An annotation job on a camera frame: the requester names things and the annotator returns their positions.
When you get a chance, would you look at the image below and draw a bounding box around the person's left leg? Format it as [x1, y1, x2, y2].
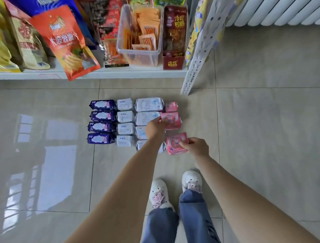
[141, 207, 180, 243]

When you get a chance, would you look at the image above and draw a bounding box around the beige snack bag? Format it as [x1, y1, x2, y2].
[2, 0, 51, 70]

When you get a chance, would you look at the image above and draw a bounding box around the orange chip bag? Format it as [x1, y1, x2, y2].
[29, 5, 101, 81]

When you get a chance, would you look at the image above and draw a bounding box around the person's leg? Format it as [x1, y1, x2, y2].
[141, 207, 180, 243]
[179, 189, 222, 243]

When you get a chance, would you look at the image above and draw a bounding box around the yellow chip bag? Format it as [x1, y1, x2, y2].
[0, 7, 22, 73]

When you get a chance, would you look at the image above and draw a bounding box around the purple pad packet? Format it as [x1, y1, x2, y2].
[89, 99, 117, 111]
[87, 121, 117, 133]
[87, 133, 116, 145]
[90, 110, 117, 123]

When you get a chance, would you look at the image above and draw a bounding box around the person's left forearm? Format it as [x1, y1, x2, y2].
[64, 136, 165, 243]

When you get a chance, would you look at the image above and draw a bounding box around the person's shoe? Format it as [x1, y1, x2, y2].
[182, 170, 203, 194]
[149, 178, 175, 213]

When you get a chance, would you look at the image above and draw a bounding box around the white metal shelf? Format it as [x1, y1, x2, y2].
[0, 0, 193, 80]

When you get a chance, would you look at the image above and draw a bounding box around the person's right shoe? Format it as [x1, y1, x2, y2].
[182, 170, 203, 194]

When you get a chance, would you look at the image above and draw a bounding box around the person's right leg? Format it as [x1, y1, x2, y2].
[179, 189, 222, 243]

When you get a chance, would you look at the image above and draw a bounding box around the white perforated rack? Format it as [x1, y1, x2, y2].
[180, 0, 237, 95]

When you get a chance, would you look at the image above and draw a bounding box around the person's left shoe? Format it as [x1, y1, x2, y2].
[149, 178, 175, 213]

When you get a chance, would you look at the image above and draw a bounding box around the white radiator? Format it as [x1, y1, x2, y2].
[225, 0, 320, 27]

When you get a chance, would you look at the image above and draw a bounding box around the person's left hand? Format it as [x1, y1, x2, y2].
[145, 116, 170, 143]

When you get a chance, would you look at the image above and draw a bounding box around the row of red strip packets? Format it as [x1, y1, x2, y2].
[80, 0, 130, 68]

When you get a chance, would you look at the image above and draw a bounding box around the person's right forearm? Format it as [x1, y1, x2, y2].
[194, 153, 320, 243]

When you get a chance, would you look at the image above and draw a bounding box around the brown snack box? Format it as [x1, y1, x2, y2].
[162, 5, 188, 70]

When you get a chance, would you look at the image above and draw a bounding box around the small white ABC packet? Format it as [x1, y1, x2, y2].
[116, 98, 135, 112]
[117, 110, 135, 124]

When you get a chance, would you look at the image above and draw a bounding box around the long white pad packet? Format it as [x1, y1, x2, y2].
[136, 139, 167, 154]
[135, 97, 165, 112]
[135, 111, 162, 126]
[135, 126, 148, 140]

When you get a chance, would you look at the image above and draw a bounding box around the green red snack packet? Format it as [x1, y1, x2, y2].
[129, 0, 153, 7]

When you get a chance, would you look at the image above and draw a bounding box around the person's right hand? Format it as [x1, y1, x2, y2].
[179, 137, 210, 161]

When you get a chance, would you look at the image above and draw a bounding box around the clear box of orange sachets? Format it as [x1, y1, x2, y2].
[116, 4, 164, 67]

